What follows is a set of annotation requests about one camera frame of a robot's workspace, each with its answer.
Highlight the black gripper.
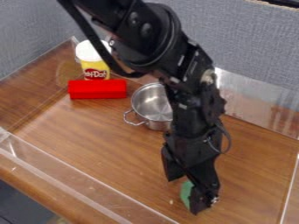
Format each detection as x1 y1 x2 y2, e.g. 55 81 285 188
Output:
161 128 229 214

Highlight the green foam block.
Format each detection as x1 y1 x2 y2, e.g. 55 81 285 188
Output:
180 180 193 208

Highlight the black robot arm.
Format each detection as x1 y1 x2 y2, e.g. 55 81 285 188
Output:
57 0 229 214

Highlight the small steel pot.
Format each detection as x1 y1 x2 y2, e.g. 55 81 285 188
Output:
123 82 173 131

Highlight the clear acrylic table barrier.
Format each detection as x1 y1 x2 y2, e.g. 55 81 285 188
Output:
0 41 299 224

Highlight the red rectangular block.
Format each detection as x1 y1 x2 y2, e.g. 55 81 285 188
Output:
68 79 127 99

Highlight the yellow Play-Doh can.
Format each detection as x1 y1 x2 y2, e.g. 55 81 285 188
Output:
75 40 111 81

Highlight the black cable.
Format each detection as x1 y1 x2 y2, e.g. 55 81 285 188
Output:
56 0 149 79

